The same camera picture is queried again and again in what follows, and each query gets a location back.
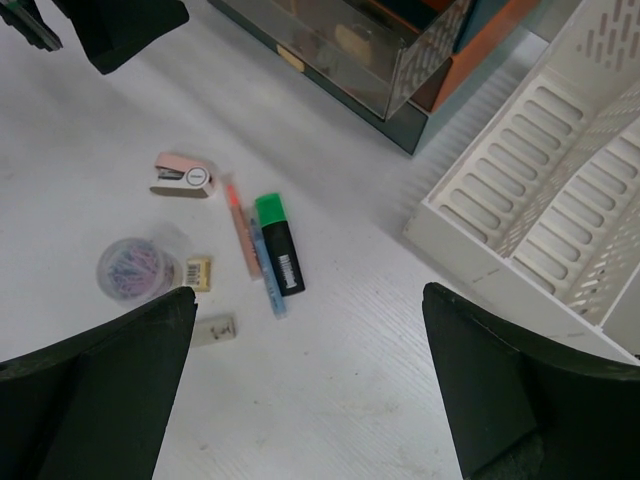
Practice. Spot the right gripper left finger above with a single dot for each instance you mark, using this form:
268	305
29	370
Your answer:
96	405

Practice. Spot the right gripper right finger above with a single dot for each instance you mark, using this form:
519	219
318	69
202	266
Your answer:
522	406

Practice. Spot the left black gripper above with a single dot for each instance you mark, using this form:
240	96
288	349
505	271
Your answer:
111	32

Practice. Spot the pink mini stapler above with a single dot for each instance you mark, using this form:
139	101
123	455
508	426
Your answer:
183	177

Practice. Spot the teal drawer organizer box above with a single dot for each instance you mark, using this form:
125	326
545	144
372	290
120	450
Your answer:
392	63

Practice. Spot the silver staple box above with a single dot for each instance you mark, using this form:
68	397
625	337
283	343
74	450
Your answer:
211	330

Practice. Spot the small yellow eraser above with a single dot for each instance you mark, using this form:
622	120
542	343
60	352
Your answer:
197	273

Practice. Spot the white file rack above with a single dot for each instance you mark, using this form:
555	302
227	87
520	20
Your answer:
539	216

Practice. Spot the blue pen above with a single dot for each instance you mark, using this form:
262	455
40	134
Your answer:
276	300

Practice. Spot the orange pen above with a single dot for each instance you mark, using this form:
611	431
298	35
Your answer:
241	226

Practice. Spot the green black highlighter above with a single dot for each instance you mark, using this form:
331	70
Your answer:
280	245

